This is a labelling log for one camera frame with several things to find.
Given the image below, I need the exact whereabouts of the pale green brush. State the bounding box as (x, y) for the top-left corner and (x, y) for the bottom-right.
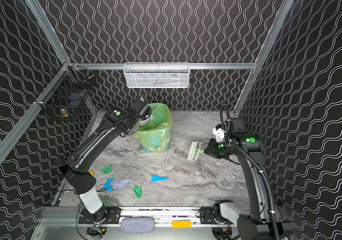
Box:
(187, 142), (204, 162)

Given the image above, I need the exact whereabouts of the green bin with bag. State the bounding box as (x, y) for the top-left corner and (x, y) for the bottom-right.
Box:
(134, 103), (173, 154)

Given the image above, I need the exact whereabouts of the green paper scrap front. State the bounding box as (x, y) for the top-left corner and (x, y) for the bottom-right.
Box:
(134, 185), (143, 198)

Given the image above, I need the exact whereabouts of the green paper scrap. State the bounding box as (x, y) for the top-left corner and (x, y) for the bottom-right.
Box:
(100, 165), (113, 175)
(134, 185), (143, 198)

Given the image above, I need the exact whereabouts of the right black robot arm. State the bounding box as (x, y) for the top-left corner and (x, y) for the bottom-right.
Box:
(203, 104), (293, 240)

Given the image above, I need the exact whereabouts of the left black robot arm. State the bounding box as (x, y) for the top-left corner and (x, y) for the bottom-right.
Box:
(58, 99), (153, 222)

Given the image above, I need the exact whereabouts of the green paper scrap left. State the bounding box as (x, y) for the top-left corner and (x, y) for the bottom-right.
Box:
(100, 165), (113, 175)

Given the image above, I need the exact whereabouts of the purple paper scrap left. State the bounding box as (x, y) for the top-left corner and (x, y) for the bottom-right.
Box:
(112, 179), (133, 190)

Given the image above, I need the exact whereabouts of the brass object in basket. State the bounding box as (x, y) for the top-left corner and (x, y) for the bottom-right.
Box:
(60, 109), (69, 118)

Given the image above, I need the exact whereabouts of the yellow block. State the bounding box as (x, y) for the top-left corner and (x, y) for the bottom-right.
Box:
(172, 220), (191, 229)

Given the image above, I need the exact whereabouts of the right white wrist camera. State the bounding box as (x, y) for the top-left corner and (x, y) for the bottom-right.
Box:
(212, 124), (225, 143)

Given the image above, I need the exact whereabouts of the white wire basket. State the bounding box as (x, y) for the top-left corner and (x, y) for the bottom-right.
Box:
(123, 62), (190, 89)

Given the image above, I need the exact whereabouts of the black wire basket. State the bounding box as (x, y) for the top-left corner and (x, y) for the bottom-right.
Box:
(39, 64), (96, 121)

